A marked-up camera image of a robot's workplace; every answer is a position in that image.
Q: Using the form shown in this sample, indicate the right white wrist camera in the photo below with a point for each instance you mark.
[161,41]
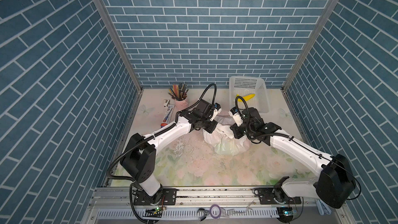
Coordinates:
[235,114]

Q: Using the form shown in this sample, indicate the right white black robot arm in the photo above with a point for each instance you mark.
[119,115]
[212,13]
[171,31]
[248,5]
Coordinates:
[333,182]

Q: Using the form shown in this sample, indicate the white plastic bag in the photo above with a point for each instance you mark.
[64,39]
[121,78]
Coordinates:
[222,139]

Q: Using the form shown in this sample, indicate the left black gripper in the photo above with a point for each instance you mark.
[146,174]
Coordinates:
[213,124]

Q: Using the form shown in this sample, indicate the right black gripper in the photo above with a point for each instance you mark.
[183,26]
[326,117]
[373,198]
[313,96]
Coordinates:
[235,128]

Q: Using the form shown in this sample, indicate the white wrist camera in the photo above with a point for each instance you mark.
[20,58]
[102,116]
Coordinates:
[235,114]
[217,109]

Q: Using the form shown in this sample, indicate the coloured pencils bundle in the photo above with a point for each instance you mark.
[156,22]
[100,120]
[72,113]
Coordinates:
[178,92]

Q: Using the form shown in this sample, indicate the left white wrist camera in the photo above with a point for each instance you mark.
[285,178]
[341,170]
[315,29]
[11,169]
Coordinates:
[217,109]

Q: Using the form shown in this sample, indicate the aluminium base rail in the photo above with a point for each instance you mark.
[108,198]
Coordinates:
[118,205]

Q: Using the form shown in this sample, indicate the yellow banana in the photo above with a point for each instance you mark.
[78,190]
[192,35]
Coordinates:
[246,97]

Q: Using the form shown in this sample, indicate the white plastic basket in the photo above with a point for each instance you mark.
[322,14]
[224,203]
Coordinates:
[249,85]

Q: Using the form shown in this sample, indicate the toothpaste tube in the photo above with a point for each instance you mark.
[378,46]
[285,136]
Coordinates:
[167,115]

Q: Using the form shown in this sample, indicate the purple tape roll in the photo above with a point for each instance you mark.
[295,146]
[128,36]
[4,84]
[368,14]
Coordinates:
[215,211]

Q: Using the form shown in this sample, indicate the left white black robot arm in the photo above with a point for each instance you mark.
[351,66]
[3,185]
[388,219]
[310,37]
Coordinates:
[141,151]

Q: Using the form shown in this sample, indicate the pink pencil cup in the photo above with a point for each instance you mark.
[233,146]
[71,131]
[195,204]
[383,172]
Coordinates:
[181,105]

